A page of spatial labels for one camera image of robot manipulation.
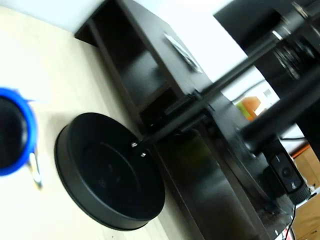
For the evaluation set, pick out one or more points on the black round stand base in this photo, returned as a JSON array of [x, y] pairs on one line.
[[105, 162]]

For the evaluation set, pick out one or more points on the dark wooden shelf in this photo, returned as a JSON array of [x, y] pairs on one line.
[[150, 32]]

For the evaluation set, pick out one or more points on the blue metal pen with clip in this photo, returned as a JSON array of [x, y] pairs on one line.
[[31, 125]]

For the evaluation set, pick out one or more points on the black webcam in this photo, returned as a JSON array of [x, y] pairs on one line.
[[287, 175]]

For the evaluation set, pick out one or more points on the flat silver object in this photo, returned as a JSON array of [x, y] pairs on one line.
[[182, 51]]

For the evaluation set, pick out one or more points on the orange and green object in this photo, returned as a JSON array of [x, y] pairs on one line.
[[250, 103]]

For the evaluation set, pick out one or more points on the thin black stand pole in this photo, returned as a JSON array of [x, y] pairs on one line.
[[225, 80]]

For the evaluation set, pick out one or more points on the thick black stand pole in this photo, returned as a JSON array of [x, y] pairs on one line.
[[282, 112]]

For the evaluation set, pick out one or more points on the black monitor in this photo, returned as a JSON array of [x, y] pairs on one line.
[[250, 22]]

